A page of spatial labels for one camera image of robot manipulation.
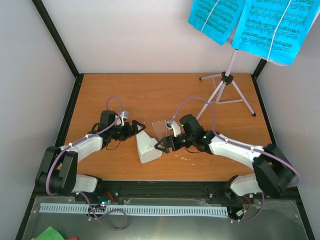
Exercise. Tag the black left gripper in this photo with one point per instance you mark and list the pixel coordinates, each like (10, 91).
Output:
(134, 122)

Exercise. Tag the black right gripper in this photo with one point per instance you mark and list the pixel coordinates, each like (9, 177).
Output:
(166, 144)

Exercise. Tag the clear plastic metronome cover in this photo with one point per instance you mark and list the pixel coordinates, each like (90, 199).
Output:
(161, 128)

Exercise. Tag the white metronome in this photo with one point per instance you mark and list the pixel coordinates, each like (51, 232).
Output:
(146, 148)

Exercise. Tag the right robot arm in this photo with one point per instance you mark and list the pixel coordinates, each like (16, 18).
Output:
(272, 172)

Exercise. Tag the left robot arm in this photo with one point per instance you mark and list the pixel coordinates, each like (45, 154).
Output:
(57, 174)

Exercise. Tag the red paper piece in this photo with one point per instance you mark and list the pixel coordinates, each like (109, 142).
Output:
(72, 238)

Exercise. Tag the left blue sheet music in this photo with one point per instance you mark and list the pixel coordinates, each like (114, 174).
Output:
(216, 18)

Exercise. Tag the blue sheet music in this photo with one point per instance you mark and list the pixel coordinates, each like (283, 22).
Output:
(216, 18)
(275, 30)

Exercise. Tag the green paper sheet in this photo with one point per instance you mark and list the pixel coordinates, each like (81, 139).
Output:
(49, 234)

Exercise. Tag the right blue sheet music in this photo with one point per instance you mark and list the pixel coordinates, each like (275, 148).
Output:
(275, 30)

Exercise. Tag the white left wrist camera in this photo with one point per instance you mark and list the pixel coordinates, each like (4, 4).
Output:
(121, 118)

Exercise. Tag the black aluminium frame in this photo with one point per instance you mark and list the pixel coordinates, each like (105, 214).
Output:
(40, 7)

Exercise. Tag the light blue cable duct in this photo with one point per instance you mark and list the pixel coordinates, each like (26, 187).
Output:
(136, 210)

